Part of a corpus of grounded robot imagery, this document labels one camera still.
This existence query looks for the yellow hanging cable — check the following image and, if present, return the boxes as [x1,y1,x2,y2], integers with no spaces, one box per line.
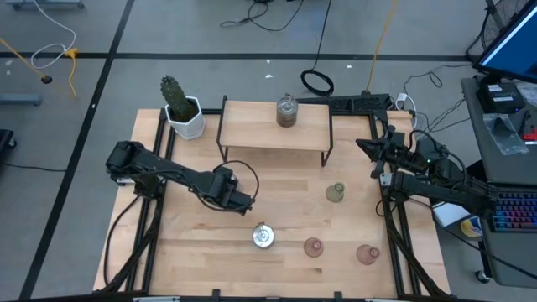
[365,0,399,94]

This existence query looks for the white box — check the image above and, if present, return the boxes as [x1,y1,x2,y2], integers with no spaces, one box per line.
[431,202,471,228]

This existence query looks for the green glass candle holder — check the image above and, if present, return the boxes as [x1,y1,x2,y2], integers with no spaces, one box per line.
[325,181,347,204]

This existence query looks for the black coiled cable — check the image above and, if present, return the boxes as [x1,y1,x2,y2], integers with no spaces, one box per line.
[300,0,336,96]

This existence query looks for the backlit rainbow keyboard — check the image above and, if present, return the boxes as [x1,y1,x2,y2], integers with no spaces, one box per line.
[488,190,537,234]

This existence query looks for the grey desk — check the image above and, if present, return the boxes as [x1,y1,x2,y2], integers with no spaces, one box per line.
[460,75,537,290]

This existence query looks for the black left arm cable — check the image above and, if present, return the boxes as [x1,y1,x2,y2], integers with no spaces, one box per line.
[195,159,261,213]

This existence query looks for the glass jar with brown contents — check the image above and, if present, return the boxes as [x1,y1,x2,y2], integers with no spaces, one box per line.
[275,92,300,128]

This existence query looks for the pink glass candle holder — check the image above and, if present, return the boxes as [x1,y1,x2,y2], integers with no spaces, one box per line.
[355,243,382,267]
[303,237,325,258]

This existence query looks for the black floor object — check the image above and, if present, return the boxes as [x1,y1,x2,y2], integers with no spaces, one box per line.
[0,128,18,152]

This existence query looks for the white power adapter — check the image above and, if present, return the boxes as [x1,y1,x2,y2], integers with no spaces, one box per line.
[395,91,417,114]

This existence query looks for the black wire floor fan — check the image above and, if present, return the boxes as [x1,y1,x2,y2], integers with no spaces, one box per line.
[465,0,529,64]

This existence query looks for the grey floor bar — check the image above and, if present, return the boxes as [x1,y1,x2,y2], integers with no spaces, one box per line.
[0,92,43,107]

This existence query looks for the black aluminium frame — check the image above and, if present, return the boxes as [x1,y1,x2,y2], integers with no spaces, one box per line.
[94,92,452,302]

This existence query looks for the yellow extension cord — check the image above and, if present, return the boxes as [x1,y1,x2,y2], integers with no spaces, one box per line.
[62,47,81,98]

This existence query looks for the white floor cable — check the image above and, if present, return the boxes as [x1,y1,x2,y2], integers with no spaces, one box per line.
[29,0,77,70]

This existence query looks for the computer monitor blue screen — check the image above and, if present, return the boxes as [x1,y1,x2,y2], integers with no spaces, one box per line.
[473,0,537,85]

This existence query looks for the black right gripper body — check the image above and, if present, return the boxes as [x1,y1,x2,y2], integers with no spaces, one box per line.
[371,124,420,180]

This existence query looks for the small black computer box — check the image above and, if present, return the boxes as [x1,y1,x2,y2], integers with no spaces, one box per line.
[476,81,526,114]

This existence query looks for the wooden shelf black legs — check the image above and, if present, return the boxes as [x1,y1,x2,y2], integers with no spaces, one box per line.
[216,95,335,168]

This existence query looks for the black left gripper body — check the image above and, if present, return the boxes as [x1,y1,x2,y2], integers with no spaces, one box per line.
[222,188,256,216]

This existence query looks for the grey cart base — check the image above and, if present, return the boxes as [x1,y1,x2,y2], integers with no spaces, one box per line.
[6,0,85,12]

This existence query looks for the clear plastic bag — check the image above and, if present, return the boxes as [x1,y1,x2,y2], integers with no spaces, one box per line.
[482,112,530,157]

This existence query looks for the black floor cable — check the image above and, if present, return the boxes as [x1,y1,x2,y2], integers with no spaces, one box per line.
[402,62,475,135]
[220,0,305,33]

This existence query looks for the silver candle tin orange tag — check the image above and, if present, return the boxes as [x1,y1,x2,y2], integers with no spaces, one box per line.
[251,221,277,251]

